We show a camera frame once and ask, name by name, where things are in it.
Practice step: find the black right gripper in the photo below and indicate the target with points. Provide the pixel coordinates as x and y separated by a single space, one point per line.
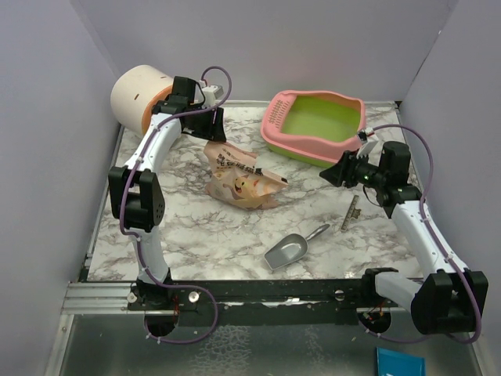
344 170

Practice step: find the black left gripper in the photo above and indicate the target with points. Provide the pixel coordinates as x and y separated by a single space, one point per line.
214 131

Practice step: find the metal ruler bag clip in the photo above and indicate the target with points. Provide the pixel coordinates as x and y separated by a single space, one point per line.
352 213

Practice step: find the cat litter paper bag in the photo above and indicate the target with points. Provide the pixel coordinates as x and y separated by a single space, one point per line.
236 180

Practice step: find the metal litter scoop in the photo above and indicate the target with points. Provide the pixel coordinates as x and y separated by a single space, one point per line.
291 248

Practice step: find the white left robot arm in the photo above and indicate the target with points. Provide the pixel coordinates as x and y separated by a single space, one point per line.
137 201

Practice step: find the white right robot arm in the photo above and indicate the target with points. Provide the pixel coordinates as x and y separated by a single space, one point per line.
452 296

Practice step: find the pink green litter box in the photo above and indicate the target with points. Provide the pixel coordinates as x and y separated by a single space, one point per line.
315 127

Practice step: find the cream round cat scratcher drum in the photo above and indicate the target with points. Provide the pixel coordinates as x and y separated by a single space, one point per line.
134 94

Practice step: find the blue card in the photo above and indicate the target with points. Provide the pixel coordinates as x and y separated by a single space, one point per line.
392 363

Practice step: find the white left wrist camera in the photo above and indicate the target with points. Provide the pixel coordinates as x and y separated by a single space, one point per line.
210 93

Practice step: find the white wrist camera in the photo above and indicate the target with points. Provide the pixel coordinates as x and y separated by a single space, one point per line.
210 93
368 140

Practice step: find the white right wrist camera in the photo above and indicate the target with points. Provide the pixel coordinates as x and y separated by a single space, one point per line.
368 140

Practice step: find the aluminium extrusion frame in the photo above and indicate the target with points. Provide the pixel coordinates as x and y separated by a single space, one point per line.
94 297

